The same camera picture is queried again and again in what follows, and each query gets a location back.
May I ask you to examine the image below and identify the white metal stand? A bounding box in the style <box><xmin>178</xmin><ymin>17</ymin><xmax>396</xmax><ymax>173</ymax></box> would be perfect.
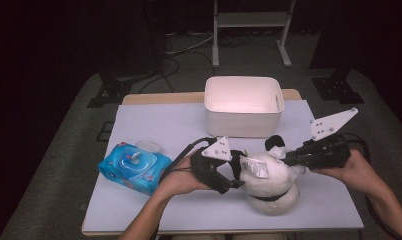
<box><xmin>211</xmin><ymin>0</ymin><xmax>297</xmax><ymax>69</ymax></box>

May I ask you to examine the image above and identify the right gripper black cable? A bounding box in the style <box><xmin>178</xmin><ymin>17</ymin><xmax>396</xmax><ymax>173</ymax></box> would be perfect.
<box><xmin>335</xmin><ymin>132</ymin><xmax>402</xmax><ymax>240</ymax></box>

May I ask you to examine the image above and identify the panda plush toy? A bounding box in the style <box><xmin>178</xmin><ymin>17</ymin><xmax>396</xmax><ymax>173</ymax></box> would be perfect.
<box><xmin>233</xmin><ymin>134</ymin><xmax>302</xmax><ymax>217</ymax></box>

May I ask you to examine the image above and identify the white wet wipe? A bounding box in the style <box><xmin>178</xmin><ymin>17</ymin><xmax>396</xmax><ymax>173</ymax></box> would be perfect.
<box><xmin>268</xmin><ymin>145</ymin><xmax>307</xmax><ymax>179</ymax></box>

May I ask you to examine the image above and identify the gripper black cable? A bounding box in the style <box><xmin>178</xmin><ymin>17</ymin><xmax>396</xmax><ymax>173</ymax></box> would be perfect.
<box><xmin>160</xmin><ymin>136</ymin><xmax>218</xmax><ymax>183</ymax></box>
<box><xmin>335</xmin><ymin>132</ymin><xmax>402</xmax><ymax>240</ymax></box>

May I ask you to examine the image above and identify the person's left hand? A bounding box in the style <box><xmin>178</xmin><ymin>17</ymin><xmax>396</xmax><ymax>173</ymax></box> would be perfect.
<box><xmin>154</xmin><ymin>155</ymin><xmax>212</xmax><ymax>199</ymax></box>

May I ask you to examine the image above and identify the person's right hand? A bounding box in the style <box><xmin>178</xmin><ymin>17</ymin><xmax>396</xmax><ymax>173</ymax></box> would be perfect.
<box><xmin>310</xmin><ymin>149</ymin><xmax>374</xmax><ymax>193</ymax></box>

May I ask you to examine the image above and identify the grey floor cable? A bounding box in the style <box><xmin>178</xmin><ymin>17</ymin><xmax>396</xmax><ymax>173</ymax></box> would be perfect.
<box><xmin>165</xmin><ymin>31</ymin><xmax>217</xmax><ymax>56</ymax></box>

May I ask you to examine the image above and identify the white plastic storage box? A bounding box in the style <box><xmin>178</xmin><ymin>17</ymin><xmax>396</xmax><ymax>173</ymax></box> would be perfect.
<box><xmin>203</xmin><ymin>75</ymin><xmax>286</xmax><ymax>139</ymax></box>

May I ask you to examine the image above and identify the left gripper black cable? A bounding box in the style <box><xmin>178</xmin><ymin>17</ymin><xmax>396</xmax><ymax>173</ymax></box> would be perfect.
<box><xmin>160</xmin><ymin>136</ymin><xmax>218</xmax><ymax>183</ymax></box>

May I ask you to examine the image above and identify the black stand base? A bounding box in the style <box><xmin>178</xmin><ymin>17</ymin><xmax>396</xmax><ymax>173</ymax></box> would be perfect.
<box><xmin>311</xmin><ymin>68</ymin><xmax>366</xmax><ymax>105</ymax></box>
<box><xmin>87</xmin><ymin>71</ymin><xmax>133</xmax><ymax>109</ymax></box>

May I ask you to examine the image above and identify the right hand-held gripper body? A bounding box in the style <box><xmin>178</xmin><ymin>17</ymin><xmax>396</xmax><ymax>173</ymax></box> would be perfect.
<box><xmin>299</xmin><ymin>107</ymin><xmax>359</xmax><ymax>170</ymax></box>

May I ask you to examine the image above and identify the blue wet wipes pack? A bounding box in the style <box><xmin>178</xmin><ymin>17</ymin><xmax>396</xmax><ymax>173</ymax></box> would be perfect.
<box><xmin>97</xmin><ymin>140</ymin><xmax>173</xmax><ymax>197</ymax></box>

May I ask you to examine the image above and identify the dark floor plate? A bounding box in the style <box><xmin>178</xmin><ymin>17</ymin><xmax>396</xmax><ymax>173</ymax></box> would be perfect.
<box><xmin>96</xmin><ymin>121</ymin><xmax>115</xmax><ymax>143</ymax></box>

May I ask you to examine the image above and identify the black floor cable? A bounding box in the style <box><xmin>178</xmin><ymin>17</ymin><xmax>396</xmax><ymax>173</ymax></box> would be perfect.
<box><xmin>137</xmin><ymin>49</ymin><xmax>182</xmax><ymax>94</ymax></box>
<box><xmin>185</xmin><ymin>49</ymin><xmax>217</xmax><ymax>77</ymax></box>

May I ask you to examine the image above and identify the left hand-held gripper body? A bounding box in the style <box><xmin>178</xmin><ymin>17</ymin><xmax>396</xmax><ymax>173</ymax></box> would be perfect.
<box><xmin>189</xmin><ymin>135</ymin><xmax>238</xmax><ymax>195</ymax></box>

